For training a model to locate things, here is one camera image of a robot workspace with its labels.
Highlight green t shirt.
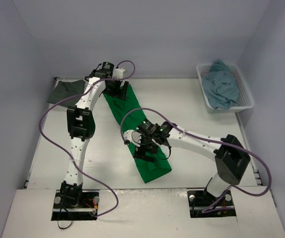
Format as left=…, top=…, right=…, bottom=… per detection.
left=104, top=85, right=172, bottom=183

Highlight grey t shirt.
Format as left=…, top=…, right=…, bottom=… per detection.
left=47, top=80, right=86, bottom=108

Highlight white t shirt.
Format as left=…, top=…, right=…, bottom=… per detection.
left=53, top=80, right=90, bottom=107

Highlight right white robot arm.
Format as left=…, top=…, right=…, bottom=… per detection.
left=125, top=119, right=251, bottom=204

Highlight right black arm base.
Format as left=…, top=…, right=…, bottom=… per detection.
left=187, top=189, right=236, bottom=218

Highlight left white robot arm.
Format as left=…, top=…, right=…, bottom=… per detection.
left=60, top=62, right=129, bottom=208

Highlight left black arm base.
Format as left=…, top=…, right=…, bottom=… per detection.
left=51, top=190, right=100, bottom=230

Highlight teal cloth in basket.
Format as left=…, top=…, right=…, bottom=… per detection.
left=202, top=59, right=239, bottom=110

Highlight white plastic basket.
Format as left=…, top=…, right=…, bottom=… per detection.
left=196, top=63, right=254, bottom=113

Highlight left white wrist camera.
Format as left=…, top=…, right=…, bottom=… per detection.
left=113, top=68, right=126, bottom=79

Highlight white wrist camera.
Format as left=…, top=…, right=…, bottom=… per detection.
left=124, top=129, right=142, bottom=147
left=113, top=68, right=126, bottom=79

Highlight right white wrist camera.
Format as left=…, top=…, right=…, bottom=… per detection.
left=124, top=129, right=142, bottom=147

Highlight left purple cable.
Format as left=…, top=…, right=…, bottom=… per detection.
left=38, top=60, right=136, bottom=218

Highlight purple cable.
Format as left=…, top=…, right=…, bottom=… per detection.
left=119, top=108, right=273, bottom=214
left=38, top=60, right=136, bottom=218

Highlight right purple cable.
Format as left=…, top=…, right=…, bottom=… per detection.
left=119, top=108, right=273, bottom=214

